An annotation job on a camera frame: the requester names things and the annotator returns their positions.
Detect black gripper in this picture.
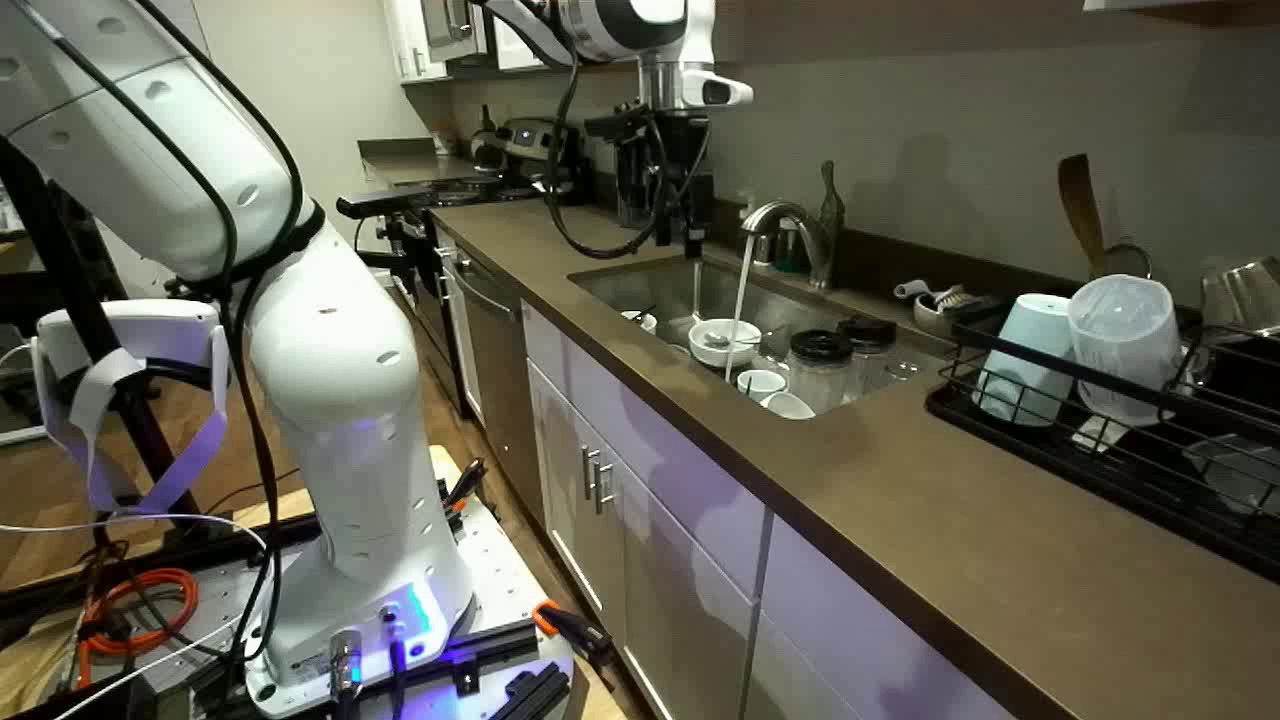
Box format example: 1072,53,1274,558
650,107,711,266

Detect silver curved tap spout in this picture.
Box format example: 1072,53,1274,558
737,196,833,291

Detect large white bowl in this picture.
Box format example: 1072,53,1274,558
683,317,767,373

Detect stainless steel sink basin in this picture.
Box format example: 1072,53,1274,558
567,254,954,425

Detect small white cup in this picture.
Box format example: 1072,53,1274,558
732,363,792,405

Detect clear jar with black lid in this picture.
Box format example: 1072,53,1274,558
836,313,903,394
783,329,864,416

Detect white plate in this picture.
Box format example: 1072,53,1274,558
763,387,822,425

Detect dishwasher front panel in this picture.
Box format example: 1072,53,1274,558
444,237,550,528

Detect small dish with scrubbers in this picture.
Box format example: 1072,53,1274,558
893,276,991,337

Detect white lower cabinet row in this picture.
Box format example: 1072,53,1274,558
515,299,1021,720

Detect white upper cabinets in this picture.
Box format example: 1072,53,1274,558
379,0,542,90

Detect orange black clamp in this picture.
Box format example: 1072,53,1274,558
441,457,493,522
531,595,622,671

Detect light blue cup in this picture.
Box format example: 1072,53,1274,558
973,291,1079,432

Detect perforated robot mounting table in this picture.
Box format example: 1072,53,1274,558
171,443,592,720

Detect wooden spatula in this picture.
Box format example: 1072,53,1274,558
1058,154,1114,276

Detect white plastic container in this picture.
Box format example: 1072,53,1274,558
1063,273,1188,432

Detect glass bowl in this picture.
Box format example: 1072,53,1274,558
1197,254,1280,342

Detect black metal stand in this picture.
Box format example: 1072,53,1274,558
0,137,206,537

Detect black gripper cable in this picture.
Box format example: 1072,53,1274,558
537,61,688,266

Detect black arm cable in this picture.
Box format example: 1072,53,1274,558
133,0,331,675

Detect black wire dish rack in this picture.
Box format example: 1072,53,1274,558
927,297,1280,584

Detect white strap harness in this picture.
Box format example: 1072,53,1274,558
29,297,235,522

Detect orange cable coil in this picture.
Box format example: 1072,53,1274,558
72,564,209,691

